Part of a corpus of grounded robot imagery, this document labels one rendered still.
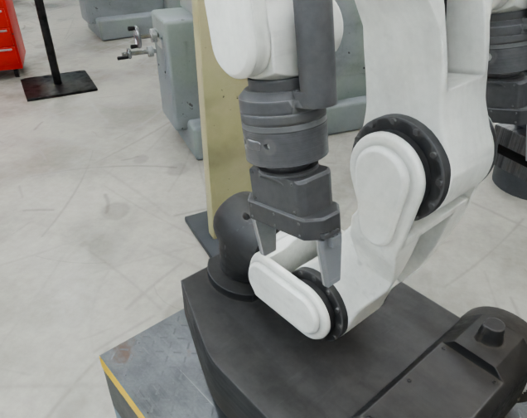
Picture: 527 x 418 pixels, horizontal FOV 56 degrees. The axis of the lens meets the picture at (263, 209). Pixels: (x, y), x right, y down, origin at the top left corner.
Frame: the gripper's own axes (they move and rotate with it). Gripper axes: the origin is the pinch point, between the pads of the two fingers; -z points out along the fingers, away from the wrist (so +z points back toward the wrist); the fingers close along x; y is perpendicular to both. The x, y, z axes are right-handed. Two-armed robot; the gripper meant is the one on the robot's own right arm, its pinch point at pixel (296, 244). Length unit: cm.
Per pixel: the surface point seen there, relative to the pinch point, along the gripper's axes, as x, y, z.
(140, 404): -44, -9, -50
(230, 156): -118, 73, -33
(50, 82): -372, 88, -23
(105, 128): -271, 84, -45
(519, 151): -1, 59, -6
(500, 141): -5, 60, -5
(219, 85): -113, 69, -4
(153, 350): -55, 0, -47
